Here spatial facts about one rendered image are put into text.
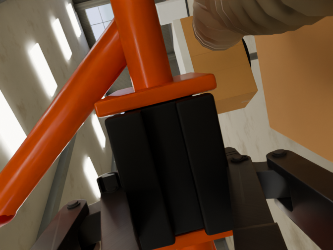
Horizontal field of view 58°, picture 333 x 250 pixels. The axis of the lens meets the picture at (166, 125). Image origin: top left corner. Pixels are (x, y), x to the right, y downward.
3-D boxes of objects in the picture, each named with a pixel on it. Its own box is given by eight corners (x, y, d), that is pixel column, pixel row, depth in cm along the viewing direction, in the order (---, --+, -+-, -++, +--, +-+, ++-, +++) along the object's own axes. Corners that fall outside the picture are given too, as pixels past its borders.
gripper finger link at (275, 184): (234, 180, 13) (299, 164, 13) (213, 149, 18) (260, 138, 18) (240, 210, 14) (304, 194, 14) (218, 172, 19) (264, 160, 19)
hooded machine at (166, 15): (186, 15, 838) (145, 25, 839) (183, -5, 810) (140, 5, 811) (190, 20, 782) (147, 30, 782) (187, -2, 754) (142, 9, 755)
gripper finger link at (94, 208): (133, 236, 14) (70, 252, 14) (138, 192, 19) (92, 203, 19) (124, 207, 14) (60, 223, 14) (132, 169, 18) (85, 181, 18)
